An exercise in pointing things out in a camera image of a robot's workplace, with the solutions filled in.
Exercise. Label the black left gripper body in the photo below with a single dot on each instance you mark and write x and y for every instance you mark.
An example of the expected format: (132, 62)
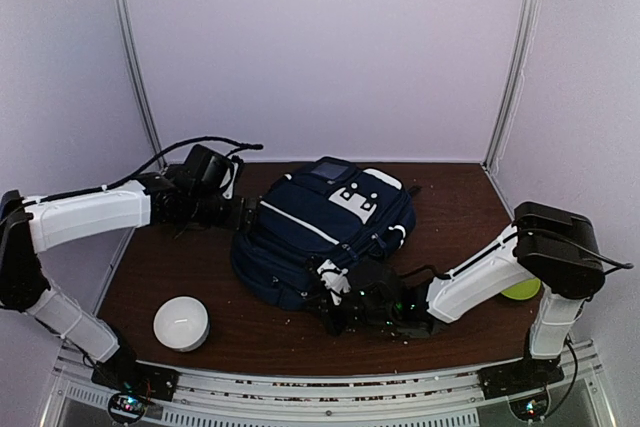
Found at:
(206, 211)

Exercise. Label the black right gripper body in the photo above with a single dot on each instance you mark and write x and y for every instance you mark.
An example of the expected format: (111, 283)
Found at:
(378, 319)

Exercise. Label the navy blue student backpack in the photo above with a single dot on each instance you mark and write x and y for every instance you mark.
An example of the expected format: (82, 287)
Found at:
(326, 209)

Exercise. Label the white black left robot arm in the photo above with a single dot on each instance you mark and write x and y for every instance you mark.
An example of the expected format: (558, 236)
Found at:
(31, 226)

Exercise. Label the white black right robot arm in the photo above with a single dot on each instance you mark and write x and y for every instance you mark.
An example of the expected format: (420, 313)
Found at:
(556, 247)

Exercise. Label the white ceramic bowl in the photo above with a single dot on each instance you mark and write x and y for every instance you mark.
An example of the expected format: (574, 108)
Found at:
(181, 324)

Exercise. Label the green plate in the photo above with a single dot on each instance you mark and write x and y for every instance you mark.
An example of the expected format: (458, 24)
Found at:
(523, 291)

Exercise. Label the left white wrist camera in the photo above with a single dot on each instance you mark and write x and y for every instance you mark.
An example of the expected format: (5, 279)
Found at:
(231, 177)

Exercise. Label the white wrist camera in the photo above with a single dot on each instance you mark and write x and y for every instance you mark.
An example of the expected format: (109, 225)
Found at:
(231, 177)
(334, 280)

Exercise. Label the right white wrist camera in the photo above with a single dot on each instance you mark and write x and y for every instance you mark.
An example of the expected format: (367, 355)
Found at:
(334, 280)

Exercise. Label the white front rail frame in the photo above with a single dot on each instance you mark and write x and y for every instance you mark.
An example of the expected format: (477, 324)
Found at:
(444, 397)

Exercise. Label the left aluminium frame post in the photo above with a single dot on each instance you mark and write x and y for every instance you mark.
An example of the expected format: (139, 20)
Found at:
(136, 76)

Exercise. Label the aluminium frame post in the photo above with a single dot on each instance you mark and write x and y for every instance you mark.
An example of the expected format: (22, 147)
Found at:
(136, 76)
(514, 79)

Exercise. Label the right aluminium frame post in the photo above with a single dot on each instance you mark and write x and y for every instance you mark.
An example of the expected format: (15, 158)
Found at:
(514, 79)

